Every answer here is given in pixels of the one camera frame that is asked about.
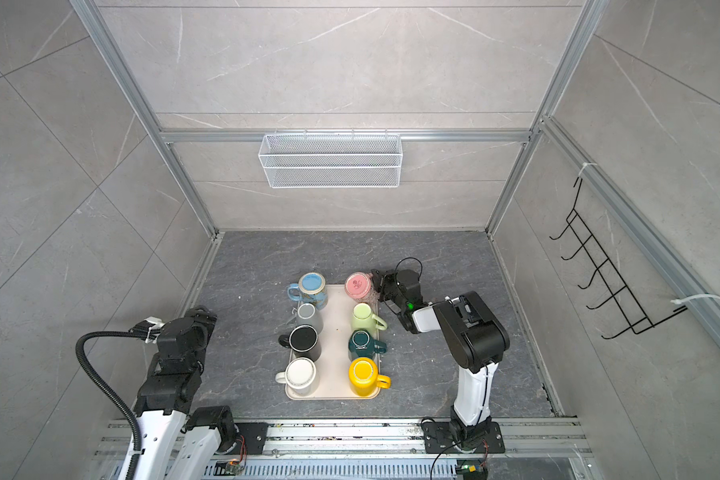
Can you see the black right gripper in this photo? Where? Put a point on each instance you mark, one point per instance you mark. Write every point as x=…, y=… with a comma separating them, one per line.
x=382, y=281

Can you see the pink mug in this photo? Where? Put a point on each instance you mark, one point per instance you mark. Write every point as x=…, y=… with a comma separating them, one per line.
x=359, y=286

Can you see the light green mug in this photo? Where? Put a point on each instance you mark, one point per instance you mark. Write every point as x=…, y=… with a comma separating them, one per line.
x=364, y=318

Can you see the blue butterfly mug yellow inside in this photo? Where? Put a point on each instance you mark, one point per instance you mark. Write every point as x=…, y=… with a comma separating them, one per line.
x=311, y=288

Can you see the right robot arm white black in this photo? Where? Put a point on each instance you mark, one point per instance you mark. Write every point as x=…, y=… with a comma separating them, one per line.
x=476, y=340

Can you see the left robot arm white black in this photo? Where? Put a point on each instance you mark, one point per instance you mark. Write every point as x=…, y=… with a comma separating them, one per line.
x=168, y=384

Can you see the dark green mug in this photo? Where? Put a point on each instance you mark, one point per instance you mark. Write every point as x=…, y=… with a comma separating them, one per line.
x=362, y=344

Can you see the grey mug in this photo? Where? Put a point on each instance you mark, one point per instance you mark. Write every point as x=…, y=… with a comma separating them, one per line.
x=308, y=314

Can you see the black mug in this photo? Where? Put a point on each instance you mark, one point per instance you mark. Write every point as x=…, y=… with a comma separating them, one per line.
x=303, y=341

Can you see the white mug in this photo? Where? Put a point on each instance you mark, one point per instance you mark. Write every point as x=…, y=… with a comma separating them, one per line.
x=300, y=377

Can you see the beige plastic tray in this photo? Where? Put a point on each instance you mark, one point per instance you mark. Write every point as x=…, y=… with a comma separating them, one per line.
x=334, y=362

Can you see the white wire mesh basket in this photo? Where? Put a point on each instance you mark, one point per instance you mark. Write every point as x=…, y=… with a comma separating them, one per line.
x=303, y=160

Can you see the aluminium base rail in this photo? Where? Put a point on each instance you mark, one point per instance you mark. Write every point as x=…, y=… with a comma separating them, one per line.
x=510, y=448

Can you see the black wire hook rack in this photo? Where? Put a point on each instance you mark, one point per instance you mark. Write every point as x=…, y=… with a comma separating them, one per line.
x=605, y=272

